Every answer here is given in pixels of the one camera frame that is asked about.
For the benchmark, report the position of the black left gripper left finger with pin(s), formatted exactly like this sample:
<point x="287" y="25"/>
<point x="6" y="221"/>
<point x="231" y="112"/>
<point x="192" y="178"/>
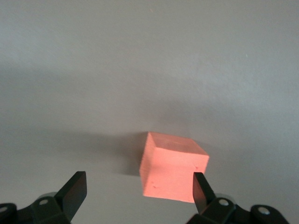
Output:
<point x="70" y="196"/>

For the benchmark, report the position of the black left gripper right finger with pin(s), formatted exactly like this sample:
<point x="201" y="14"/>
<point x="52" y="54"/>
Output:
<point x="202" y="196"/>

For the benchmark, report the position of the orange foam block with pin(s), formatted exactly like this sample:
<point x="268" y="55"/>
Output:
<point x="172" y="168"/>

